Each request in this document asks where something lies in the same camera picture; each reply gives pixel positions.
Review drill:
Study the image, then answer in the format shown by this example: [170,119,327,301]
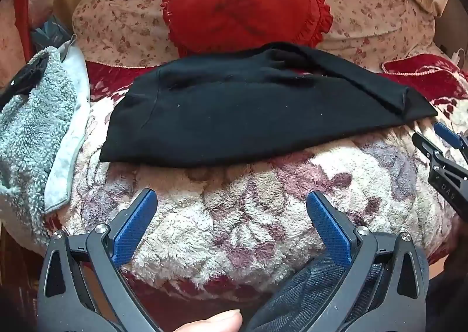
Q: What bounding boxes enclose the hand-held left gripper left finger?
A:
[37,189,161,332]

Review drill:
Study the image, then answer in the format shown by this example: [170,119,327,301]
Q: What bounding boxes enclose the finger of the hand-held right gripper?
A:
[412,133,456,170]
[433,122,468,162]

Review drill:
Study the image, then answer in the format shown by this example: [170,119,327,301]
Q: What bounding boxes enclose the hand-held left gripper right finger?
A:
[306,191,431,332]

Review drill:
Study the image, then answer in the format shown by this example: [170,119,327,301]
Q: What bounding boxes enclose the black pants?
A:
[99,41,438,169]

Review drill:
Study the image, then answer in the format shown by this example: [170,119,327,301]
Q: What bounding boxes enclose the person's left hand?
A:
[173,309,242,332]

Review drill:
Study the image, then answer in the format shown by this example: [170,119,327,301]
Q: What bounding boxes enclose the dark blue cloth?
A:
[252,255,368,332]

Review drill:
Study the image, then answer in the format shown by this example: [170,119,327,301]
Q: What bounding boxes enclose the red and white fleece blanket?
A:
[44,52,468,303]

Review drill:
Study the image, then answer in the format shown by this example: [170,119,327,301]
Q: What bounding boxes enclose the grey fluffy garment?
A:
[0,35,91,241]

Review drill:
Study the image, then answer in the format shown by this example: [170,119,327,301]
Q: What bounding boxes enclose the floral beige pillow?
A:
[71,0,437,68]

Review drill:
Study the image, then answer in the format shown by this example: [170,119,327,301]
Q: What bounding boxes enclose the blue-grey bag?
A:
[31,14,74,52]

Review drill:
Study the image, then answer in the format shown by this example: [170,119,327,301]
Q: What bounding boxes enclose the red heart-shaped frilled pillow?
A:
[161,0,334,58]

